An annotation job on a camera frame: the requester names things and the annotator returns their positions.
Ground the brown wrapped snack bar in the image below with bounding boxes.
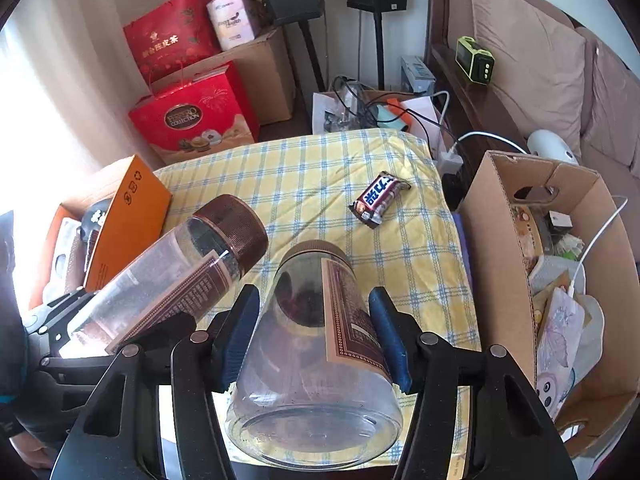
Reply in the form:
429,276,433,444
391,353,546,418
350,172,412,231

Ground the brown wooden frame sofa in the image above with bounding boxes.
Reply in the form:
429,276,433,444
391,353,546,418
425,0,640,201

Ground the tall clear jar brown lid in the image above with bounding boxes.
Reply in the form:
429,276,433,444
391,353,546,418
67,194,269,356

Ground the white curtain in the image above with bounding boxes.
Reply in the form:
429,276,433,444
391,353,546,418
0,0,153,201

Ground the thick white cable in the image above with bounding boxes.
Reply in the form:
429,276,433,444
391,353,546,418
451,131,532,157

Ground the wide clear jar brown label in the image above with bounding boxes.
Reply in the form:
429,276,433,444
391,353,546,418
226,240,405,471

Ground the small black white gadget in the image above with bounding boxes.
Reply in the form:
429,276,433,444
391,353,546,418
547,210,574,234

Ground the white rounded device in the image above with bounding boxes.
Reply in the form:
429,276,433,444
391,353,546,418
527,130,577,166

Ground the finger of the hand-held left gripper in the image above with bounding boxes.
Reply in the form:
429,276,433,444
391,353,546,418
22,290,101,336
37,351,126,386

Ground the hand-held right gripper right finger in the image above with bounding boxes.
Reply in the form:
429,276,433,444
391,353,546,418
368,287,574,480

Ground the black cable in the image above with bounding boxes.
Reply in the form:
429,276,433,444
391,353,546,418
331,76,448,133

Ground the green portable radio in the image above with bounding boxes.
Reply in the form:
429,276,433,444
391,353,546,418
455,36,496,85

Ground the red tea gift bag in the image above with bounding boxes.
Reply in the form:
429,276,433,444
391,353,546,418
123,0,224,96

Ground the white power adapter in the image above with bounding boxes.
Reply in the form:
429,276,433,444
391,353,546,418
437,144,467,177

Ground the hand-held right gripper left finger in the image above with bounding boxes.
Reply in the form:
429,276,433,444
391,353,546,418
50,284,262,480

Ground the white and blue carton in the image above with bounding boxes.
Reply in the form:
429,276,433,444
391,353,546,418
400,55,437,94

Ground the yellow plaid cloth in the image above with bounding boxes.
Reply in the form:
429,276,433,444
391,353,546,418
152,127,483,461

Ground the orange cardboard box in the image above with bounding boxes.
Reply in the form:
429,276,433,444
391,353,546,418
27,155,173,311

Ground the person's left hand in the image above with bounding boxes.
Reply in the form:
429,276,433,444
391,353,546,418
11,432,55,468

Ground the large brown cardboard box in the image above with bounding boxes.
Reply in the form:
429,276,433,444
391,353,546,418
177,27,296,127

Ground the cartoon printed pouch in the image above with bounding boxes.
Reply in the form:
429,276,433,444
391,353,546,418
534,284,607,422

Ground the large beige sofa cushion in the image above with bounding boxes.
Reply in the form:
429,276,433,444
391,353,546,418
447,0,589,157
575,27,640,172

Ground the orange flat object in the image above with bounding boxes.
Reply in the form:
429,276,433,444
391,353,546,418
385,97,414,127

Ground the thin white cable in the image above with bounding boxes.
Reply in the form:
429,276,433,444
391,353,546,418
565,196,629,297

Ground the open brown cardboard box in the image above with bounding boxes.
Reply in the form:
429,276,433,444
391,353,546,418
457,150,640,459

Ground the red chocolate gift bag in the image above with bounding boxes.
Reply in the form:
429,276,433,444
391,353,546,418
128,60,261,166

